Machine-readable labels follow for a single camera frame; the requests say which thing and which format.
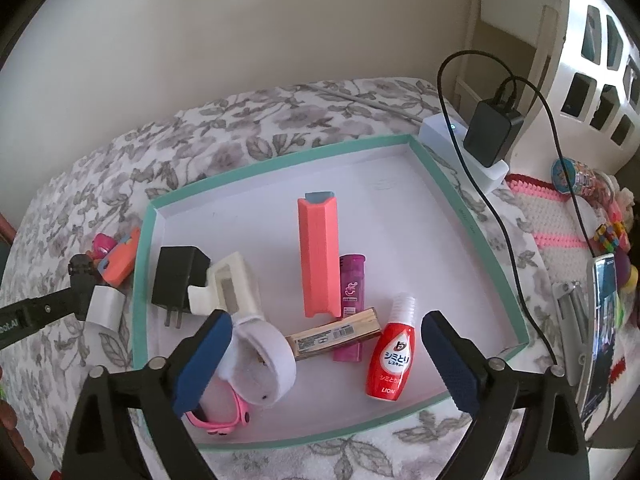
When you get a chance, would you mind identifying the red stain remover bottle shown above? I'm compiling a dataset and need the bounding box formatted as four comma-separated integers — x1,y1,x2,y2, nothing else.
365,295,417,403

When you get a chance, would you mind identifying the colorful printed tube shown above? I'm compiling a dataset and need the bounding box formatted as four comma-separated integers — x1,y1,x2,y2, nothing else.
551,156,613,201

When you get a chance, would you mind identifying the purple lighter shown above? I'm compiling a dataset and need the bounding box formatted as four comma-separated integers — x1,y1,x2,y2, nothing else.
332,254,367,363

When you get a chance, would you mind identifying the white power strip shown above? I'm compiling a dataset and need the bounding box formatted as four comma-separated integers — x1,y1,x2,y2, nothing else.
419,114,510,193

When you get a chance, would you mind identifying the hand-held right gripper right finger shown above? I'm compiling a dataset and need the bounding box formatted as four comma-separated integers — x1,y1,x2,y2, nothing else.
421,310,591,480

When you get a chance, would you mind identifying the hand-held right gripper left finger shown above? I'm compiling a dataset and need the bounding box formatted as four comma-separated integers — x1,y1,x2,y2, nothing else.
60,309,235,480

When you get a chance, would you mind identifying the red-brown wooden rail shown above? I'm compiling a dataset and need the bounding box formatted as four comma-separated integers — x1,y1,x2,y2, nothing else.
0,212,16,251

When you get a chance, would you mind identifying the green framed board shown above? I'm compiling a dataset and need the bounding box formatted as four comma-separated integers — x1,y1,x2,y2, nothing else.
131,134,530,453

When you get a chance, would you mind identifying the white round case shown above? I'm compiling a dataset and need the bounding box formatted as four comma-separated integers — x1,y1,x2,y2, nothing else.
220,315,298,406

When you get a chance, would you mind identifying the black charger with cable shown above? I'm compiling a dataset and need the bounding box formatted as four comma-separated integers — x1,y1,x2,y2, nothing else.
436,50,563,368

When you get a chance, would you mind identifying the colorful block toy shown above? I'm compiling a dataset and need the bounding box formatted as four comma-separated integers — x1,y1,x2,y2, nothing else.
592,220,628,251

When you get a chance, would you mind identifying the metal phone stand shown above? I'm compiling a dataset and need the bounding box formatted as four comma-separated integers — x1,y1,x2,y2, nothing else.
552,280,596,386

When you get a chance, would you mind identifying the wooden block with label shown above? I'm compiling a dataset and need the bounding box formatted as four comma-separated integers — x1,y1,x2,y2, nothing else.
285,307,383,362

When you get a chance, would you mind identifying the black power adapter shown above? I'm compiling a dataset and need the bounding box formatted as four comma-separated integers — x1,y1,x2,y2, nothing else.
464,100,525,168

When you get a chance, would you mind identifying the smartphone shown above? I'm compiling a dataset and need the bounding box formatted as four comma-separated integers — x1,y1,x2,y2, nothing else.
580,252,621,423

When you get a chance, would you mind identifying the orange and blue plastic toy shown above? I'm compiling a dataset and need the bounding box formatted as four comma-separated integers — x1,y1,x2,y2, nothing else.
96,227,142,288

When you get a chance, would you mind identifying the black wall charger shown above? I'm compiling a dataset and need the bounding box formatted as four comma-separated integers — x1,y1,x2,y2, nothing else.
151,246,212,330

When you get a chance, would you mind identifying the black cable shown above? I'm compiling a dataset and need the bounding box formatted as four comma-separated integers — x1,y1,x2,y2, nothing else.
500,75,598,258

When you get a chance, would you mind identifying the pink wrist watch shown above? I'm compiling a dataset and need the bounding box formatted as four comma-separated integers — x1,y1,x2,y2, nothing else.
185,380,253,436

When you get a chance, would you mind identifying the white wooden frame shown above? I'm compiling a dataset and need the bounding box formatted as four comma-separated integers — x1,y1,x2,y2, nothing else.
455,0,561,121

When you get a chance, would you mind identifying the white headboard with cut-outs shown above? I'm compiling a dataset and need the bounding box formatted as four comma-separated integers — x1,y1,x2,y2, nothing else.
545,0,640,176

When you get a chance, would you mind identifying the coral long plastic case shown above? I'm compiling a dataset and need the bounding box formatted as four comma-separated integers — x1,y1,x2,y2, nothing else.
297,191,343,318

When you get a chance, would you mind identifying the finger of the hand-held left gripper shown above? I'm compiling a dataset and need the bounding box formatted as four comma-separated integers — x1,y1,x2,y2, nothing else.
20,254,103,333

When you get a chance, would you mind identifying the white plastic toy block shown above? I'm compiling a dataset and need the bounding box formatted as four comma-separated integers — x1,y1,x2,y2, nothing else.
187,253,263,318

